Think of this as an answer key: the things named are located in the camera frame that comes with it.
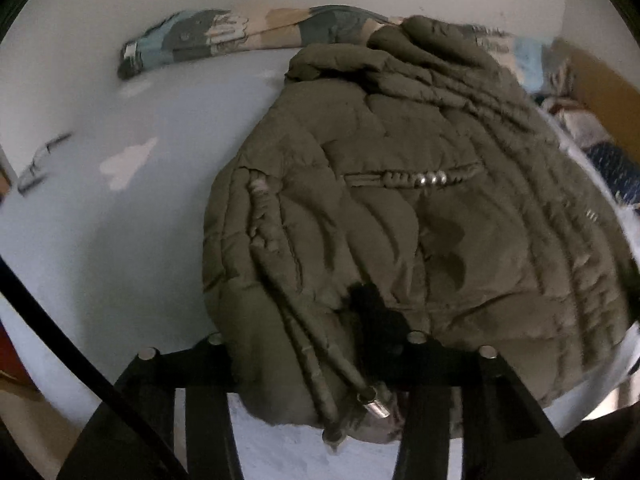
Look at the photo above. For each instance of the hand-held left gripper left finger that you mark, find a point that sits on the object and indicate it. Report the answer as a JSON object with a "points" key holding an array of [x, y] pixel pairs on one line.
{"points": [[150, 410]]}

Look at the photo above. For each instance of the patchwork printed quilt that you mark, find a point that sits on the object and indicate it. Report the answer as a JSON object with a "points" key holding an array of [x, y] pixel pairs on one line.
{"points": [[200, 35]]}

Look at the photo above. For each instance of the wooden headboard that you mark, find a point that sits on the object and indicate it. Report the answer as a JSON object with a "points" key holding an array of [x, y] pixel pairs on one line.
{"points": [[605, 90]]}

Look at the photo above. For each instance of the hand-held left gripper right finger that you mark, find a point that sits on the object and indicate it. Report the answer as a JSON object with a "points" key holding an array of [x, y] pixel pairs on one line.
{"points": [[430, 410]]}

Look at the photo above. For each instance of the stars and stripes pillow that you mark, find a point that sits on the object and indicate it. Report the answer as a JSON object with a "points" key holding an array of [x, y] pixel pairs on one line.
{"points": [[615, 165]]}

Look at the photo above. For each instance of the light blue bed sheet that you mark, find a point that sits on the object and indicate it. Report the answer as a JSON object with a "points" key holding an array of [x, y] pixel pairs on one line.
{"points": [[125, 240]]}

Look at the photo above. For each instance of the olive puffer jacket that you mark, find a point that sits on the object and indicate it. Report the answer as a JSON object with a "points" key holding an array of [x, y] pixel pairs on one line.
{"points": [[400, 240]]}

